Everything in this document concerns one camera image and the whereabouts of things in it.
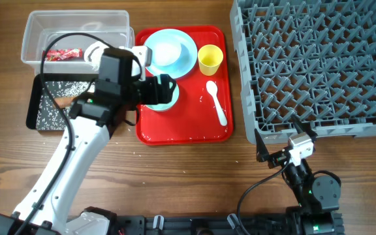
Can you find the light blue small bowl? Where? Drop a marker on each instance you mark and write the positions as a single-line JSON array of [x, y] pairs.
[[166, 53]]

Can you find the grey dishwasher rack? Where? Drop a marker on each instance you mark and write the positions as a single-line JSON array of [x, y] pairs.
[[311, 60]]

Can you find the pale green bowl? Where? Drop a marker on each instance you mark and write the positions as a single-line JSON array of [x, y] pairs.
[[167, 106]]

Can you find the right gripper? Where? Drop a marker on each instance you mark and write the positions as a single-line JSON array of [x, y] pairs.
[[263, 154]]

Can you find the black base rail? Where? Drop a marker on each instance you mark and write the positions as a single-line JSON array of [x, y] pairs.
[[272, 223]]

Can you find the yellow plastic cup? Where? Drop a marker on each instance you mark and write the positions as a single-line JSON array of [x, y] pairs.
[[210, 57]]

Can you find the red serving tray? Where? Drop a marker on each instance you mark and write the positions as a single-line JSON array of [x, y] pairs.
[[193, 118]]

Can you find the white tissue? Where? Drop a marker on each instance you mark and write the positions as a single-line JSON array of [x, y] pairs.
[[93, 54]]

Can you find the light blue plate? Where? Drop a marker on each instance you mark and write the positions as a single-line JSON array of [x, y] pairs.
[[187, 58]]

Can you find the white rice pile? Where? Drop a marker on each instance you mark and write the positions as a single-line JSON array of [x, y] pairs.
[[48, 117]]

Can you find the white plastic spoon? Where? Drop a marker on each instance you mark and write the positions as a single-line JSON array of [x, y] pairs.
[[212, 89]]

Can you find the red snack wrapper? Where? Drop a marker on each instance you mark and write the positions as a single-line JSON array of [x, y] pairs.
[[61, 55]]

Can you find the black plastic tray bin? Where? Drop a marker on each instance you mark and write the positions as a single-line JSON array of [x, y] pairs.
[[36, 92]]

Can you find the orange carrot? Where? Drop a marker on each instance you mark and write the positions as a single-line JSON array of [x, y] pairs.
[[64, 102]]

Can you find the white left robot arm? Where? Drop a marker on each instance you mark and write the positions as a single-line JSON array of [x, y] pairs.
[[92, 120]]

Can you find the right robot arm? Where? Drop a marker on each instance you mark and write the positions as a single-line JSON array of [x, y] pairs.
[[317, 193]]

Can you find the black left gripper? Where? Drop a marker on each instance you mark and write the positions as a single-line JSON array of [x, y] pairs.
[[154, 96]]

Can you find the clear plastic waste bin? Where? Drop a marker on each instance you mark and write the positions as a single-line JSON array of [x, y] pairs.
[[44, 26]]

